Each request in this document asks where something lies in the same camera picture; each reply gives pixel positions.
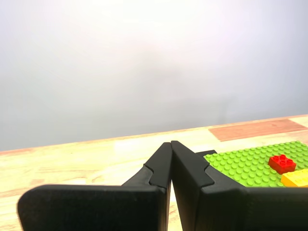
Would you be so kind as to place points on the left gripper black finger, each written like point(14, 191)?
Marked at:
point(240, 211)
point(96, 209)

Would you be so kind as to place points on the yellow rectangular toy brick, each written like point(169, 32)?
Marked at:
point(297, 179)

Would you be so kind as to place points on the green studded baseplate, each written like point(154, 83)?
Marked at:
point(240, 163)

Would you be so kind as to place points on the red square toy brick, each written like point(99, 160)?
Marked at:
point(281, 165)

